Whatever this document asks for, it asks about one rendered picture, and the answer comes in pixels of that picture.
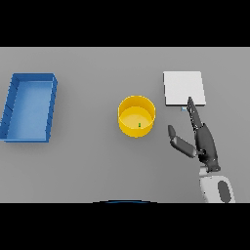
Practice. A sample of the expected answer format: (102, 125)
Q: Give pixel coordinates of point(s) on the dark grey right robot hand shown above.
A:
(205, 143)

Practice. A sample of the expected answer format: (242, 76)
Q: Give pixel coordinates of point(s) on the yellow round bowl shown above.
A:
(130, 129)

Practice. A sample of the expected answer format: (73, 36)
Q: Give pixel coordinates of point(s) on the flat pale square scale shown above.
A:
(183, 87)

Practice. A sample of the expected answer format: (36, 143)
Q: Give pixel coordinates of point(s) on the blue rectangular tray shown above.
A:
(29, 107)

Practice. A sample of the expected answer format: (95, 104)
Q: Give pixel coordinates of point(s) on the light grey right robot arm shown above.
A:
(217, 189)

